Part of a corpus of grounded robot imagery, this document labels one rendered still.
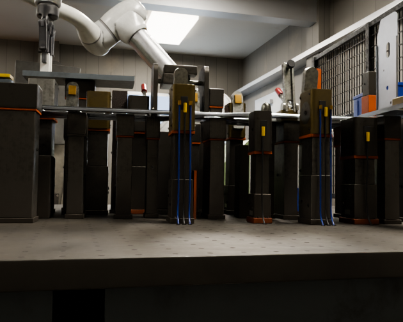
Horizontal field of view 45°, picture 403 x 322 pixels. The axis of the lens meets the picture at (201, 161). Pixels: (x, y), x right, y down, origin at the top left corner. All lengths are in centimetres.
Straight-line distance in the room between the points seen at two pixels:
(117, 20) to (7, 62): 606
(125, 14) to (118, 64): 598
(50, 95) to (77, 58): 670
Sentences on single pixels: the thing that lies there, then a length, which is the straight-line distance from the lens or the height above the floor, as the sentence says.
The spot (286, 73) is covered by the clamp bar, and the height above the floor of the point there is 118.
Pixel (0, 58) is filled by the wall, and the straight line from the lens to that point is 831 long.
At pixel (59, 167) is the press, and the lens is 707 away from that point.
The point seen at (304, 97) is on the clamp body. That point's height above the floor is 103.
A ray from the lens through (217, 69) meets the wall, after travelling 859.
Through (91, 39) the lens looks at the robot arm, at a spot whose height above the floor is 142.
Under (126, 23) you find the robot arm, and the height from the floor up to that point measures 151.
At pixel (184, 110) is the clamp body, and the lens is 120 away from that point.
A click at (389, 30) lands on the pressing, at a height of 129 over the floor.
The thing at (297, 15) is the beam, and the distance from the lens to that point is 594.
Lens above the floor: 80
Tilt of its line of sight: 3 degrees up
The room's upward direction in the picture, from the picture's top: 1 degrees clockwise
